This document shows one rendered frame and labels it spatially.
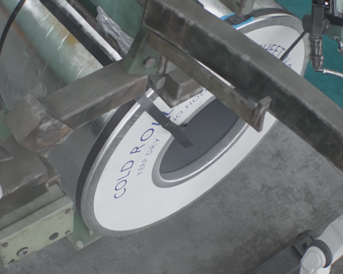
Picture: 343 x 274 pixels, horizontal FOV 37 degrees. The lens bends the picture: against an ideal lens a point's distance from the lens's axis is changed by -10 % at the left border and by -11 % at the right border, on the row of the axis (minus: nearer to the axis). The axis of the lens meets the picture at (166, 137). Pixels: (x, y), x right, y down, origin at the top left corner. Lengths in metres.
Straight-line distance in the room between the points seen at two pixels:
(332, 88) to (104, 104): 2.93
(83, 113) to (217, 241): 1.97
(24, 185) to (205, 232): 1.98
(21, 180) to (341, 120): 0.53
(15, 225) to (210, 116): 1.60
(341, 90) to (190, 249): 1.67
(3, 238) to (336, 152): 0.59
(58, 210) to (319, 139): 0.49
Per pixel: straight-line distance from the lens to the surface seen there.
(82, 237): 2.70
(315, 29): 1.86
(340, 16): 1.94
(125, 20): 1.03
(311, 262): 2.22
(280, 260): 2.64
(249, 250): 2.83
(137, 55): 0.91
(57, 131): 0.90
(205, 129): 2.45
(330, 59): 3.98
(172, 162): 2.35
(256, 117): 0.74
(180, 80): 0.99
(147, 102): 1.63
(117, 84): 0.94
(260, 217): 2.94
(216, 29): 0.80
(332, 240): 2.13
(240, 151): 2.58
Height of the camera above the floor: 2.46
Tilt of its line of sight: 53 degrees down
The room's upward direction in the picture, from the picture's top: 14 degrees clockwise
